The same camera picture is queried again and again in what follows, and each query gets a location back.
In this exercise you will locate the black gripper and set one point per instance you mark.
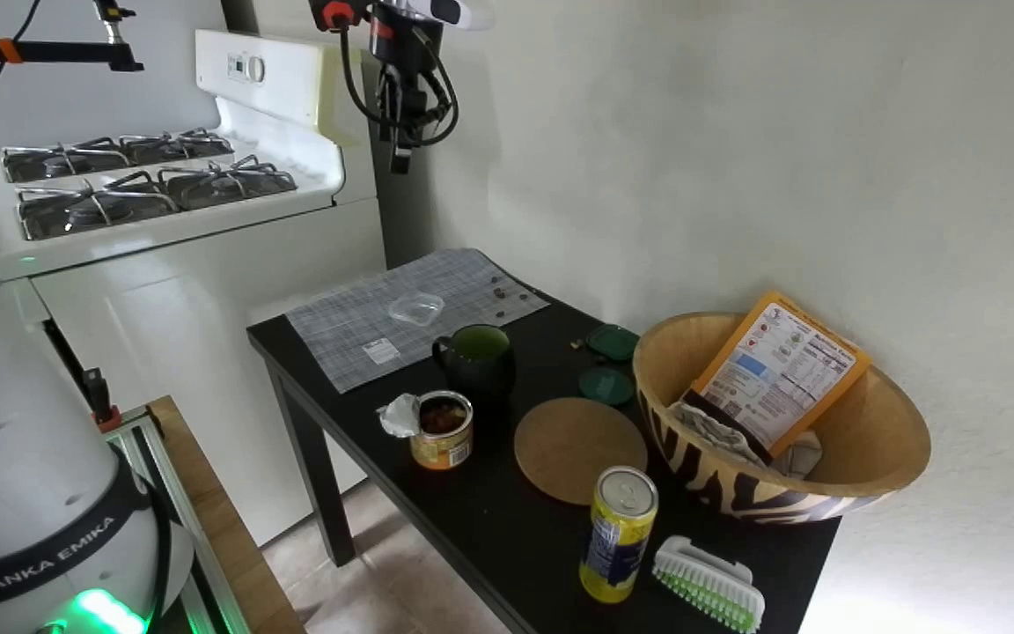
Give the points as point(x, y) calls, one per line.
point(402, 57)

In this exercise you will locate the tall yellow blue can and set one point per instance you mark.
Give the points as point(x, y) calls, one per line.
point(621, 529)

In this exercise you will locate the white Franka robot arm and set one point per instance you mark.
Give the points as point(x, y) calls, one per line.
point(25, 468)

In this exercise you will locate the white bent can lid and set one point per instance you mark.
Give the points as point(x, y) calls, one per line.
point(396, 418)

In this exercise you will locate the open short tin can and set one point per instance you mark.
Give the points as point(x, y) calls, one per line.
point(444, 429)

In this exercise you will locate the clear plastic container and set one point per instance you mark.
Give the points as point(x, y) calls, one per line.
point(417, 306)

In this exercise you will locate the black stove grate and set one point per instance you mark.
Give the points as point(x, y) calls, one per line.
point(157, 194)
point(121, 150)

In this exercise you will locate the white gas stove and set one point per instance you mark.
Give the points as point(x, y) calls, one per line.
point(179, 318)

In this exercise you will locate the green round lid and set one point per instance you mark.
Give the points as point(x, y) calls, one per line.
point(614, 341)
point(602, 386)

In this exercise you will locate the round cork coaster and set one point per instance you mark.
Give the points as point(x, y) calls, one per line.
point(578, 449)

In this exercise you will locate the black side table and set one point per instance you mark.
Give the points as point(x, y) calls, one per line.
point(493, 514)

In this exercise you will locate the black red clamp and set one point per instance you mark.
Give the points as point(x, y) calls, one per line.
point(88, 380)

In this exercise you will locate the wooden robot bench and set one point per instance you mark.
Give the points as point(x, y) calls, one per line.
point(220, 514)

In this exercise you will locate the grey wrapped packet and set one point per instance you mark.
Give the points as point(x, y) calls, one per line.
point(721, 428)

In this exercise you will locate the orange cardboard food box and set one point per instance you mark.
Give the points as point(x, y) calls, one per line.
point(780, 374)

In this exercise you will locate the green white scrub brush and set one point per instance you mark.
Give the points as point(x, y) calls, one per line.
point(710, 583)

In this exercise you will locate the wooden zebra pattern bowl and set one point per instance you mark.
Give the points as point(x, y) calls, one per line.
point(872, 451)

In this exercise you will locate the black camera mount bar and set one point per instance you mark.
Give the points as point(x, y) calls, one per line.
point(50, 50)

